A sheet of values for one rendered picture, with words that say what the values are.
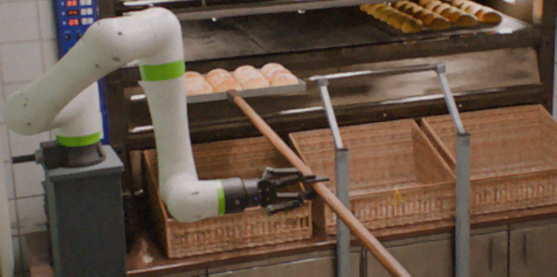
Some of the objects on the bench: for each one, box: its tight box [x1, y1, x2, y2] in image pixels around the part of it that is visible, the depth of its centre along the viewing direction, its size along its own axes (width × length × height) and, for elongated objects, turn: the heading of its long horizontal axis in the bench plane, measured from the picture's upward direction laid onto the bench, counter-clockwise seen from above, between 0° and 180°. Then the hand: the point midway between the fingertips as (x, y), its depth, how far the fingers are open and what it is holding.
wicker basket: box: [288, 119, 457, 236], centre depth 442 cm, size 49×56×28 cm
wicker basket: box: [143, 137, 312, 260], centre depth 426 cm, size 49×56×28 cm
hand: (316, 185), depth 293 cm, fingers closed on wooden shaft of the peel, 3 cm apart
